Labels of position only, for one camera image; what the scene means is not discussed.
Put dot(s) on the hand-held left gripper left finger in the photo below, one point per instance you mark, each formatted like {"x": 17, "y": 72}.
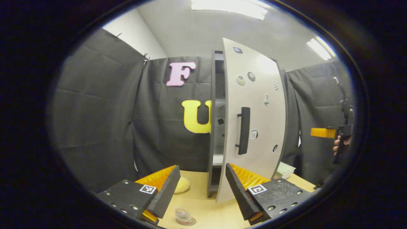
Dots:
{"x": 165, "y": 194}

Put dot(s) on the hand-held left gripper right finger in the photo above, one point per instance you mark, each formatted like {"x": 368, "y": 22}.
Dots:
{"x": 240, "y": 194}

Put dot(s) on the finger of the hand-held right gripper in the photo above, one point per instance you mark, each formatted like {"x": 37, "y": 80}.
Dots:
{"x": 322, "y": 132}

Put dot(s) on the clear plastic bottle red label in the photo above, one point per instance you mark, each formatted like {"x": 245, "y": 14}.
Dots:
{"x": 182, "y": 213}

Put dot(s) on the round brown coaster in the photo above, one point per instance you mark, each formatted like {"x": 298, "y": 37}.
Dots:
{"x": 192, "y": 222}

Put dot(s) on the dark grey cabinet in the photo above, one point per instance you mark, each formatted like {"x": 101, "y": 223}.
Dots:
{"x": 211, "y": 127}

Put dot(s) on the pale yellow round bun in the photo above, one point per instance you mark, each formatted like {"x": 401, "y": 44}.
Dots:
{"x": 183, "y": 185}

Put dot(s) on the green book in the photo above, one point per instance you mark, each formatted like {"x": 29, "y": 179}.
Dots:
{"x": 286, "y": 167}

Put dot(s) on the long ceiling light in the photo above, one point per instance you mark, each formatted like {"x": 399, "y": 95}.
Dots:
{"x": 319, "y": 47}

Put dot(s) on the black backdrop cloth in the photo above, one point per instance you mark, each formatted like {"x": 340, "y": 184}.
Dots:
{"x": 95, "y": 111}

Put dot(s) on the wide ceiling light panel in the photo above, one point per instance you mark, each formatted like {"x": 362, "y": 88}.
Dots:
{"x": 229, "y": 8}

